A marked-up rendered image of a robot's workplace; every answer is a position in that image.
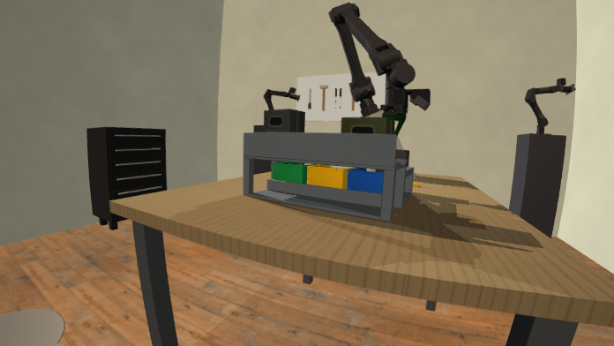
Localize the olive green tool case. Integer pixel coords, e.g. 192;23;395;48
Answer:
341;117;395;134

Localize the blue bin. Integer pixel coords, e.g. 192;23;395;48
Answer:
347;168;384;193

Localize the yellow open bin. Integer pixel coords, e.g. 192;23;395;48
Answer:
307;164;354;190

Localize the green open bin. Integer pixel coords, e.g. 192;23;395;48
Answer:
273;162;318;184

